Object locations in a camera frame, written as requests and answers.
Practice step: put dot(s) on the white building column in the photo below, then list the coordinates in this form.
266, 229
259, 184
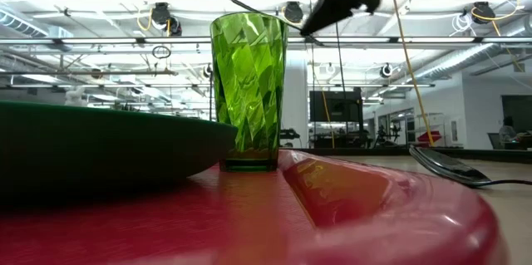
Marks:
297, 99

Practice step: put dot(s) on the metal fork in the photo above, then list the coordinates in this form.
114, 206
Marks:
257, 10

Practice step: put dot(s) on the white robot figure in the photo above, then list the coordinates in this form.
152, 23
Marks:
75, 96

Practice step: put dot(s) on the red plastic tray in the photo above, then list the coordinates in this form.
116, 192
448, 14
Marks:
374, 223

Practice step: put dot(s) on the green faceted plastic cup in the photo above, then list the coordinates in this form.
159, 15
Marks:
249, 90

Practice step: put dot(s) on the long ceiling light fixture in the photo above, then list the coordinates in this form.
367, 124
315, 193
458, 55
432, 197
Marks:
104, 40

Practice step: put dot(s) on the green round plate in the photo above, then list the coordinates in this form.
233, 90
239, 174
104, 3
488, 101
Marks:
104, 148

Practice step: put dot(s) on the red sign object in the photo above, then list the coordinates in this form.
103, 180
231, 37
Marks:
430, 137

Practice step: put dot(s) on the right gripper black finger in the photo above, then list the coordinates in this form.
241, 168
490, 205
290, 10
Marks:
332, 3

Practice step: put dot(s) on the black machine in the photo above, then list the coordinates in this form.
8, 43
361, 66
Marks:
291, 134

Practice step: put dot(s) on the black table edge frame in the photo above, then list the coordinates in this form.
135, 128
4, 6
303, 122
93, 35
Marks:
478, 153

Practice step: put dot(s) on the black monitor screen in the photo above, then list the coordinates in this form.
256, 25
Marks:
336, 107

